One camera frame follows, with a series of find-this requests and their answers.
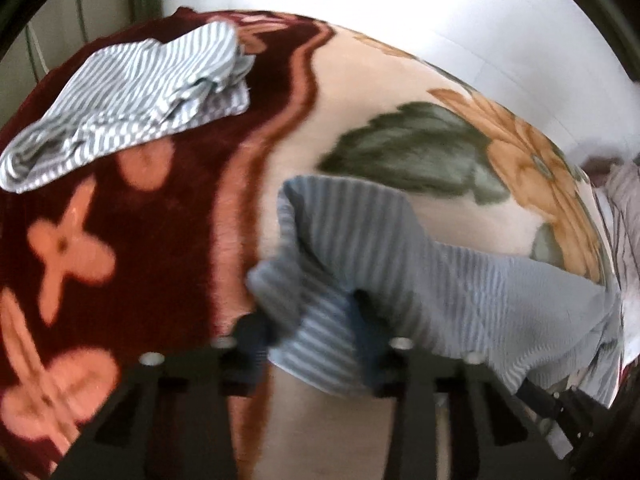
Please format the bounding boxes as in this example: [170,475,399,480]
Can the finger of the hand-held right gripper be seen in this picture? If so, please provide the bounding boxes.
[517,380,608,461]

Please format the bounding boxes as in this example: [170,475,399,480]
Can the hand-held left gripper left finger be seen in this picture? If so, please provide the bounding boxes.
[50,312,274,480]

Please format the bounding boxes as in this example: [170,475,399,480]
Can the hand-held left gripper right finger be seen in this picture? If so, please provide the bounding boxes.
[350,296,571,480]

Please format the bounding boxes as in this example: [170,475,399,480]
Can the blue striped pants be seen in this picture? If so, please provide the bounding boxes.
[247,175,623,408]

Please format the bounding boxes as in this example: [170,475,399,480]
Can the floral fleece blanket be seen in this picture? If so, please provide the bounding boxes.
[0,7,626,480]

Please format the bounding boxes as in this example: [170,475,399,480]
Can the beige quilt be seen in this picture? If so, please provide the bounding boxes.
[585,155,640,361]

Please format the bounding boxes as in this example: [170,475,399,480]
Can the folded striped garment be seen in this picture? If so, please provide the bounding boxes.
[0,22,256,194]

